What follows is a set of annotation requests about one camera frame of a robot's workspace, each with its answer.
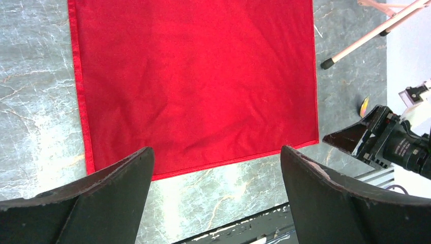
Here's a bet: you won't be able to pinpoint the iridescent spoon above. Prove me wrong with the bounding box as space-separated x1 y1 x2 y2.
358 96 370 118

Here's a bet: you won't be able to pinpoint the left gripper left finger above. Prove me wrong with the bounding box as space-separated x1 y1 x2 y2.
1 147 155 243

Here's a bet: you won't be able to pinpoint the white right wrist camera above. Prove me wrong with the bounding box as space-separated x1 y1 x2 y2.
398 79 430 136

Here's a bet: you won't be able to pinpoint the pink tripod stand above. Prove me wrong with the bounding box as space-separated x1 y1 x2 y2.
320 0 430 70

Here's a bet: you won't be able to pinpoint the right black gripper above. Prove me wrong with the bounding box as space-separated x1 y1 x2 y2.
322 105 430 179

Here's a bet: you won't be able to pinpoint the red cloth napkin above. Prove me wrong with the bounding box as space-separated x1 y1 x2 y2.
67 1 319 180

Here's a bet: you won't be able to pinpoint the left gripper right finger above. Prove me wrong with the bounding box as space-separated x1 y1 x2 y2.
280 146 430 243

